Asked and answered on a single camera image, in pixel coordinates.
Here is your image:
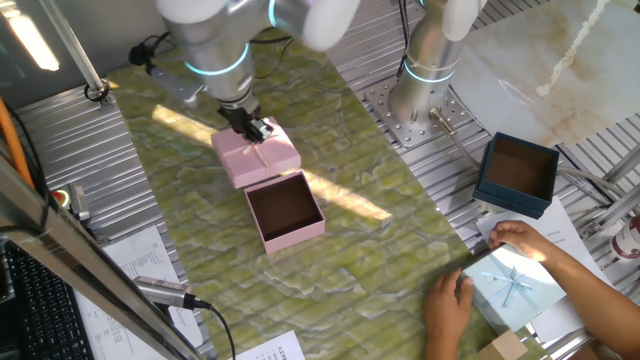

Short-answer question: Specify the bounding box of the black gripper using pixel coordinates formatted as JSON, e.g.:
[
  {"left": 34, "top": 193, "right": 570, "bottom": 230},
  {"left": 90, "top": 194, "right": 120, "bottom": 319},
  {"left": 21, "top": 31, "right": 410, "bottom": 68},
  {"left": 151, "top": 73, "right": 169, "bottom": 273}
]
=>
[{"left": 218, "top": 106, "right": 274, "bottom": 145}]

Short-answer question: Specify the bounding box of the pink box lid with ribbon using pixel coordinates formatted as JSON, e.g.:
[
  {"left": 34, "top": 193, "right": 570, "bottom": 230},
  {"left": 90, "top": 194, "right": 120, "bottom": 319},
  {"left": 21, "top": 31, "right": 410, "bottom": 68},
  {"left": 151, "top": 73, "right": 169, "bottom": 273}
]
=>
[{"left": 210, "top": 117, "right": 303, "bottom": 190}]

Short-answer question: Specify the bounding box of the pink box base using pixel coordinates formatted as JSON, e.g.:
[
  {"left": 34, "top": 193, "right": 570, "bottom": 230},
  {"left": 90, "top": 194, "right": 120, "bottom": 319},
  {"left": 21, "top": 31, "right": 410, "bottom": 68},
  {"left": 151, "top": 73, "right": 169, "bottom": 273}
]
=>
[{"left": 243, "top": 170, "right": 326, "bottom": 255}]

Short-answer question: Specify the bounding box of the light blue gift box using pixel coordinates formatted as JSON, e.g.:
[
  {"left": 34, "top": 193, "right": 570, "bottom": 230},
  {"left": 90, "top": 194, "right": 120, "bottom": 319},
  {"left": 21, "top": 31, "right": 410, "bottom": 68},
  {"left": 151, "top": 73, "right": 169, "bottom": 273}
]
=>
[{"left": 459, "top": 243, "right": 568, "bottom": 335}]

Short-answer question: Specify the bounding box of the person's right forearm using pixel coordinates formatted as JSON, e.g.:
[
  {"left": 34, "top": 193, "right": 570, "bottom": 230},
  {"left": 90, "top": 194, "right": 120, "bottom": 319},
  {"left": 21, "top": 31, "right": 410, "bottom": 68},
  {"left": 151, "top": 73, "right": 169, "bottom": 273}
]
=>
[{"left": 537, "top": 244, "right": 640, "bottom": 360}]

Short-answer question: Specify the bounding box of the person's left forearm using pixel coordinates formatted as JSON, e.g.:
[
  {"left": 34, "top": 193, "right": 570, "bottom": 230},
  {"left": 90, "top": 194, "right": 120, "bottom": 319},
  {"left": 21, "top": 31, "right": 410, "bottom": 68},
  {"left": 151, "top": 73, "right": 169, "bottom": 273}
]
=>
[{"left": 424, "top": 335, "right": 464, "bottom": 360}]

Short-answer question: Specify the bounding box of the small grey box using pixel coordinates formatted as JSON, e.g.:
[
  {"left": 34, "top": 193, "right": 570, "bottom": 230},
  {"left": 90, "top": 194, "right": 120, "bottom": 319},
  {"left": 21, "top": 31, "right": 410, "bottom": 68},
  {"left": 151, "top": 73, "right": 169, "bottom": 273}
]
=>
[{"left": 67, "top": 183, "right": 91, "bottom": 221}]

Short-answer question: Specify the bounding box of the dark blue open box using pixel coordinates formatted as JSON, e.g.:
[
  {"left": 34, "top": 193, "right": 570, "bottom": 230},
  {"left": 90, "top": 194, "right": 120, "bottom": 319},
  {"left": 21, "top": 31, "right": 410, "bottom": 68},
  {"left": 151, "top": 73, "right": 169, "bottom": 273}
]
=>
[{"left": 472, "top": 131, "right": 560, "bottom": 220}]

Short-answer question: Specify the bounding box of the brown cardboard box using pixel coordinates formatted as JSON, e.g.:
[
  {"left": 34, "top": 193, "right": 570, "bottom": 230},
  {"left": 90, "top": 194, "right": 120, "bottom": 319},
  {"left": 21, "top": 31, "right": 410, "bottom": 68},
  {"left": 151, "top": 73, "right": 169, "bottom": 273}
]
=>
[{"left": 474, "top": 329, "right": 530, "bottom": 360}]

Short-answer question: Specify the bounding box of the person's left hand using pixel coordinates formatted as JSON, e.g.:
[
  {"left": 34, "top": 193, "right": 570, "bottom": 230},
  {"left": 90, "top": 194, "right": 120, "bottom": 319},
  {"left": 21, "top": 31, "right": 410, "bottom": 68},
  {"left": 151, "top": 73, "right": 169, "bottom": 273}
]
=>
[{"left": 423, "top": 268, "right": 475, "bottom": 346}]

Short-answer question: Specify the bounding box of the person's right hand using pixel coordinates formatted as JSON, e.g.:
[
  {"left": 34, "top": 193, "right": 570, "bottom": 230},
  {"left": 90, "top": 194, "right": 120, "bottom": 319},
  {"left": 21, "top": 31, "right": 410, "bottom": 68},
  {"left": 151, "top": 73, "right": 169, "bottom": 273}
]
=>
[{"left": 487, "top": 219, "right": 551, "bottom": 264}]

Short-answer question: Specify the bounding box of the green marble pattern mat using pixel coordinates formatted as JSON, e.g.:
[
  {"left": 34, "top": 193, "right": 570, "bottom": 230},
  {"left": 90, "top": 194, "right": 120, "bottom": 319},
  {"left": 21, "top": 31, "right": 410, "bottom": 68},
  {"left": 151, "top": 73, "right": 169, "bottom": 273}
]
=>
[{"left": 107, "top": 19, "right": 551, "bottom": 360}]

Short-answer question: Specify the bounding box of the printed paper sheet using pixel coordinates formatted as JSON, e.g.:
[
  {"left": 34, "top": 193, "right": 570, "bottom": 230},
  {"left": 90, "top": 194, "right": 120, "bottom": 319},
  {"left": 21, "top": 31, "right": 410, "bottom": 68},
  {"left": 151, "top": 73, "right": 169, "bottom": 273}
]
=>
[
  {"left": 102, "top": 225, "right": 204, "bottom": 349},
  {"left": 233, "top": 329, "right": 306, "bottom": 360},
  {"left": 73, "top": 288, "right": 166, "bottom": 360}
]

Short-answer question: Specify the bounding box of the grey handheld device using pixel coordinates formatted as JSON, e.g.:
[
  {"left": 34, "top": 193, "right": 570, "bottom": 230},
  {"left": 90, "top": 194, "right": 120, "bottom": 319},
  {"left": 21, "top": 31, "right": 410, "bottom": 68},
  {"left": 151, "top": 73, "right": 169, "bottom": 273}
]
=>
[{"left": 132, "top": 275, "right": 199, "bottom": 310}]

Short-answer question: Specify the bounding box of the metal pole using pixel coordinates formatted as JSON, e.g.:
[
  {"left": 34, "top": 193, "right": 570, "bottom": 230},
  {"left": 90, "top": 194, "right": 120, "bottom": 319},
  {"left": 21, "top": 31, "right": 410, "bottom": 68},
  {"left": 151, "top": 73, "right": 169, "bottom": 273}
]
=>
[{"left": 37, "top": 0, "right": 112, "bottom": 104}]

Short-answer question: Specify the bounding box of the black keyboard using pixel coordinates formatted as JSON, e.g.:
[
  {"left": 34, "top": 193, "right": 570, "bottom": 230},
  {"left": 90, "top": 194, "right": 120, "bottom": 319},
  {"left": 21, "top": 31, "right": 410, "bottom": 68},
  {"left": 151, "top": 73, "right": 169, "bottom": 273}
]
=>
[{"left": 3, "top": 239, "right": 96, "bottom": 360}]

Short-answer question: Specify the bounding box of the white marble pattern sheet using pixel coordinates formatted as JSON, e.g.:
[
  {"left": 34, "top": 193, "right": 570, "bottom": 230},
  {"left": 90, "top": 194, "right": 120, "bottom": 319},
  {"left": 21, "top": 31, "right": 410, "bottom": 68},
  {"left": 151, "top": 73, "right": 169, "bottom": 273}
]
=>
[{"left": 449, "top": 0, "right": 640, "bottom": 149}]

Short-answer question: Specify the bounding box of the white paper sheet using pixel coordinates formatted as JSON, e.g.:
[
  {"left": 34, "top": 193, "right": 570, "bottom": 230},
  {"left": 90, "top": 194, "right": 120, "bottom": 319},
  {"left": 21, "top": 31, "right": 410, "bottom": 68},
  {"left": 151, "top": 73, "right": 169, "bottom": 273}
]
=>
[
  {"left": 528, "top": 294, "right": 587, "bottom": 347},
  {"left": 475, "top": 196, "right": 611, "bottom": 284}
]

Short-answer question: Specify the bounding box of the aluminium profile bar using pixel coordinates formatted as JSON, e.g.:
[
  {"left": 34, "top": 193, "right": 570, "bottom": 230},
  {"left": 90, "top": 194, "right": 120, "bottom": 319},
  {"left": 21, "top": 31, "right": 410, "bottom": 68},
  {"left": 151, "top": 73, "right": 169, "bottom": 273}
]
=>
[
  {"left": 581, "top": 184, "right": 640, "bottom": 240},
  {"left": 602, "top": 144, "right": 640, "bottom": 185}
]

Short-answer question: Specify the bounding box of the red and white cup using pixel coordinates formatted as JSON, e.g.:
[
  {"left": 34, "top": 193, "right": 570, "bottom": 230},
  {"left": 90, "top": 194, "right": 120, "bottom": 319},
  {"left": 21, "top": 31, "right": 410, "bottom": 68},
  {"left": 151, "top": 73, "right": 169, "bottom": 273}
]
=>
[{"left": 608, "top": 214, "right": 640, "bottom": 261}]

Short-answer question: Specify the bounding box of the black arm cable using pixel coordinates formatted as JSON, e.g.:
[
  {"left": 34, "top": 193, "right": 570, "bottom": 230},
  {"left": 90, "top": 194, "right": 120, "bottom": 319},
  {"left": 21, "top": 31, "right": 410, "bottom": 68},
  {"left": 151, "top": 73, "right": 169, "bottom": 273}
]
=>
[{"left": 248, "top": 27, "right": 297, "bottom": 81}]

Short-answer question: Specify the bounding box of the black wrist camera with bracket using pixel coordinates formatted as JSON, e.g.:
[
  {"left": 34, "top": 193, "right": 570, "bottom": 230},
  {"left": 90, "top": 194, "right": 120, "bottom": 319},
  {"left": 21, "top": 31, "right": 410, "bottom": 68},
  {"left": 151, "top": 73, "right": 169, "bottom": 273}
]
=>
[{"left": 128, "top": 32, "right": 206, "bottom": 109}]

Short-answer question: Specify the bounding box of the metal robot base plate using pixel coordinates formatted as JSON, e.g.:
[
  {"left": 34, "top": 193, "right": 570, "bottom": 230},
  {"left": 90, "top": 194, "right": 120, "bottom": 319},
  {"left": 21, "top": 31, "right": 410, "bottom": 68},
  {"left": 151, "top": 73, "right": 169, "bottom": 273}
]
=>
[{"left": 363, "top": 74, "right": 476, "bottom": 149}]

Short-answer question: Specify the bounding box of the black base cable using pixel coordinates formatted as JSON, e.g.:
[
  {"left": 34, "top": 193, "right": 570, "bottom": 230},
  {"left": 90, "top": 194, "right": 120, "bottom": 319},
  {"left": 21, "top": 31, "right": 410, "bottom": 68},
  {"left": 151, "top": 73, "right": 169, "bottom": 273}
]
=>
[{"left": 396, "top": 0, "right": 412, "bottom": 79}]

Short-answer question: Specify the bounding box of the black device cable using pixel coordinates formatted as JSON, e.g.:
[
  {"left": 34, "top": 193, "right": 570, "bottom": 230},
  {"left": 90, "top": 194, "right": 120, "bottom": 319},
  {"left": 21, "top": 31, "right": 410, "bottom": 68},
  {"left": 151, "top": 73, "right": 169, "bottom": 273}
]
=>
[{"left": 192, "top": 298, "right": 237, "bottom": 360}]

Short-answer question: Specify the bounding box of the metal frame beam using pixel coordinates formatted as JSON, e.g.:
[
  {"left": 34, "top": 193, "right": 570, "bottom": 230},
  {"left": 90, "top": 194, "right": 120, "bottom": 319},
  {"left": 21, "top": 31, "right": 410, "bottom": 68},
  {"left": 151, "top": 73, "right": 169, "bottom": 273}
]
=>
[{"left": 0, "top": 154, "right": 206, "bottom": 360}]

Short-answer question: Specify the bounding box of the thin black cable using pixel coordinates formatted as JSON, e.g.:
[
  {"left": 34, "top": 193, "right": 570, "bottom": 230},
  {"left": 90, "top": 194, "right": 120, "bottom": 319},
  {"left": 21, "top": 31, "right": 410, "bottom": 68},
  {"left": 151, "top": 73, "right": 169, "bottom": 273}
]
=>
[{"left": 0, "top": 107, "right": 52, "bottom": 236}]

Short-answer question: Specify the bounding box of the orange hose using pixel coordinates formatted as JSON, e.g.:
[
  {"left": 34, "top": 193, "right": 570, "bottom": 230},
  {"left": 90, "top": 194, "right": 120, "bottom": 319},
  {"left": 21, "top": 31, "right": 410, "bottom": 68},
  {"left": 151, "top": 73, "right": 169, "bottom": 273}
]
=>
[{"left": 0, "top": 97, "right": 36, "bottom": 191}]

